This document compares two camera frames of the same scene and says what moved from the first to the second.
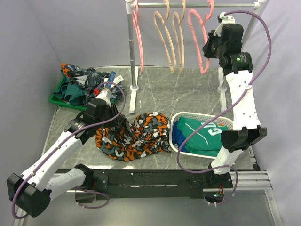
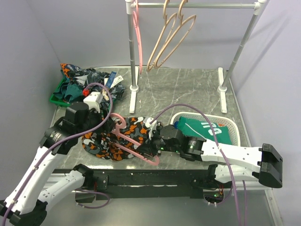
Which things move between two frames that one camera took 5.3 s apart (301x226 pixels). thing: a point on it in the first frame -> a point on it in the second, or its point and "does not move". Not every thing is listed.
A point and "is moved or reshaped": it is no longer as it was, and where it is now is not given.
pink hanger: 191,13 -> 154,161
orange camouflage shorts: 149,134 is moved or reshaped
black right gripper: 211,37 -> 153,151
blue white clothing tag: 112,78 does not move
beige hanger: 167,15 -> 165,18
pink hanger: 136,18 does not move
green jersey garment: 206,141 does not move
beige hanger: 177,22 -> 181,16
